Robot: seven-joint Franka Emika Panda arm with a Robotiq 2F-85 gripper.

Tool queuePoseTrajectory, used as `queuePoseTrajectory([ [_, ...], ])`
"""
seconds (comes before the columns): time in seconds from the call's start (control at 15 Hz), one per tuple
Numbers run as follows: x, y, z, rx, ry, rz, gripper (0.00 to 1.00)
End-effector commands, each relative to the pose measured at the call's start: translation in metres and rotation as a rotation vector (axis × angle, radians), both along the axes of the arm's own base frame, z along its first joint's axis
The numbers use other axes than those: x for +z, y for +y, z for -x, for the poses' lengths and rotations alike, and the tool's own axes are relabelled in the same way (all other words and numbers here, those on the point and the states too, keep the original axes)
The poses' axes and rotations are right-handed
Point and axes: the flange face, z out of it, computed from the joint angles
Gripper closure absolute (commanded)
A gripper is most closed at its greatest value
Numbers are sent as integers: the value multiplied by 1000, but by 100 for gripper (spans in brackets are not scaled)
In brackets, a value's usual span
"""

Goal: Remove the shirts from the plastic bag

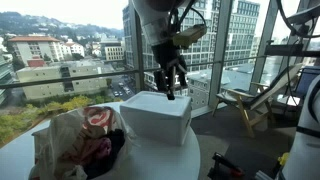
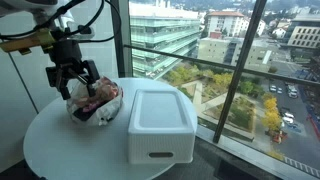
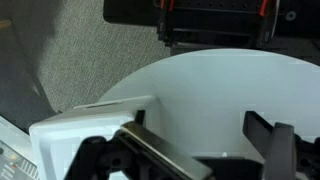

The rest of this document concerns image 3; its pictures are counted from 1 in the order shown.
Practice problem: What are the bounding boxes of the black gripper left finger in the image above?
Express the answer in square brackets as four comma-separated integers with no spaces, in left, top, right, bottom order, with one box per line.
[64,109,214,180]

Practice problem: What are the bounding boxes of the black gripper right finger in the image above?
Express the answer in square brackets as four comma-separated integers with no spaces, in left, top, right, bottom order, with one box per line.
[242,110,320,180]

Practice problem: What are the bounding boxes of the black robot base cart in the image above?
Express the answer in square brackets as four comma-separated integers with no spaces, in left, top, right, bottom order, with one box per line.
[103,0,320,57]

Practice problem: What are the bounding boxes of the white plastic basket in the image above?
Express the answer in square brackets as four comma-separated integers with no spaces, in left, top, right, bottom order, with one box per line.
[29,95,158,180]

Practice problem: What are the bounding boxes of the grey control panel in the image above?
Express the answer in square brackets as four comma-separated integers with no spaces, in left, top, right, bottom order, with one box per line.
[0,114,41,180]

